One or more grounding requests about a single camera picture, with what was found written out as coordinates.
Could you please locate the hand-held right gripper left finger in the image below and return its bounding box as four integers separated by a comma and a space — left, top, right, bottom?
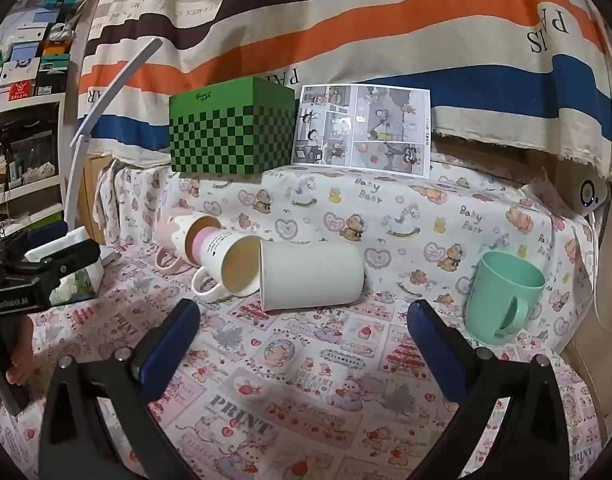
38, 298, 202, 480

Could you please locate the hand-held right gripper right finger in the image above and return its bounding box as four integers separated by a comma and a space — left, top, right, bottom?
406, 299, 572, 480

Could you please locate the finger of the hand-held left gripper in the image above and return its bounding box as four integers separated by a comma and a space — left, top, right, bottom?
36, 239, 102, 286
3, 221, 70, 261

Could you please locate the white paper cup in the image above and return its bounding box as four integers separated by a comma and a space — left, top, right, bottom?
258, 240, 365, 313

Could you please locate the person's left hand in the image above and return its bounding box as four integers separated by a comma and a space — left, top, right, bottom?
5, 317, 37, 386

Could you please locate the green printed tissue packet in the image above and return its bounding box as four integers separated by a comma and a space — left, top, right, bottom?
48, 260, 106, 308

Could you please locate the mint green mug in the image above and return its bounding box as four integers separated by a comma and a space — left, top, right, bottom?
464, 251, 547, 347

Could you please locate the white mug with pink band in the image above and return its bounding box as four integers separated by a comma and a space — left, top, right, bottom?
191, 227, 263, 303

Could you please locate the white shelf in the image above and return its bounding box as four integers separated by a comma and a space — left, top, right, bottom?
0, 91, 71, 241

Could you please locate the bear print tablecloth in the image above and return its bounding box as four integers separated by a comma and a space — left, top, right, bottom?
0, 152, 604, 480

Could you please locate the white desk lamp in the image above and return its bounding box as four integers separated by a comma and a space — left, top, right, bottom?
25, 37, 164, 267

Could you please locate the shelf with boxes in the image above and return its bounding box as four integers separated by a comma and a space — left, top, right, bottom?
0, 0, 94, 108

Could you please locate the green checkered box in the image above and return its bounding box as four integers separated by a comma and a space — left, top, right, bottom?
168, 76, 296, 178

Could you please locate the comic print sheet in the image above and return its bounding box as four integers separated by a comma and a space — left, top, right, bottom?
291, 83, 432, 179

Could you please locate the striped cloth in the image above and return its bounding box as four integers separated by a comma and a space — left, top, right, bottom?
78, 0, 612, 186

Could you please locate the white cable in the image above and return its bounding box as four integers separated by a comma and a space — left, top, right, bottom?
587, 210, 609, 333

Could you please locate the white device with blue ring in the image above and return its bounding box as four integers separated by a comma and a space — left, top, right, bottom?
561, 162, 612, 217

